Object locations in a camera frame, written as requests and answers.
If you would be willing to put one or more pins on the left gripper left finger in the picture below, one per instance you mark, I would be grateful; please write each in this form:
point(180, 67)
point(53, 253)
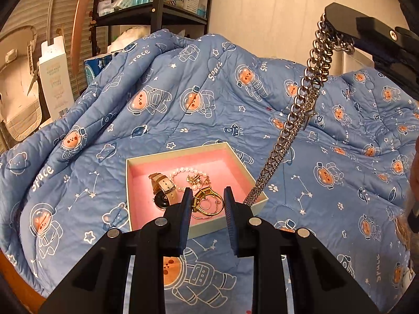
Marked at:
point(125, 268)

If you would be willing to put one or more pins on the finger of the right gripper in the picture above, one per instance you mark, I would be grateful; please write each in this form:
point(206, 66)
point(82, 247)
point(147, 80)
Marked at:
point(404, 72)
point(373, 36)

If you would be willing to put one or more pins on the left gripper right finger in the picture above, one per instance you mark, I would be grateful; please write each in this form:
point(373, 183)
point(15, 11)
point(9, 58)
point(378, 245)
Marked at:
point(319, 283)

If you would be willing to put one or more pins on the beige strap wristwatch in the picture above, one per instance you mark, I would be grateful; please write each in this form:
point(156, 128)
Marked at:
point(164, 190)

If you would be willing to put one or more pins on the gold charm cluster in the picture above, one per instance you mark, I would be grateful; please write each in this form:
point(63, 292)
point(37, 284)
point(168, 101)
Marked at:
point(198, 180)

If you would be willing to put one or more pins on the pink lined jewelry box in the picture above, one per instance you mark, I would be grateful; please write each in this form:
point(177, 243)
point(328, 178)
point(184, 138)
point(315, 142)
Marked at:
point(224, 165)

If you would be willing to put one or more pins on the right human hand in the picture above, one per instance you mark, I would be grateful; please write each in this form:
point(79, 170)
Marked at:
point(414, 172)

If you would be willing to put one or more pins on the blue space bear quilt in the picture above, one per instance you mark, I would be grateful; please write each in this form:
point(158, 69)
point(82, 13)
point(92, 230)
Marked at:
point(345, 176)

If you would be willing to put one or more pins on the white cardboard product box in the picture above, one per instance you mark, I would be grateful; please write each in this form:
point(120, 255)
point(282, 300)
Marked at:
point(55, 79)

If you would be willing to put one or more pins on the blue tissue pack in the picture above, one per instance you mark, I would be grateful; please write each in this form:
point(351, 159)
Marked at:
point(93, 66)

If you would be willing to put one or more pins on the black metal shelving unit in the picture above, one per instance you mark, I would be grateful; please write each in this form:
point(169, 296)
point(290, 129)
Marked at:
point(156, 14)

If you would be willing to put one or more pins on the louvered wardrobe door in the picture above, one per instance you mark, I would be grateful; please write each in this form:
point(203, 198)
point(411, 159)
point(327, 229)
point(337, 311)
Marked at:
point(52, 18)

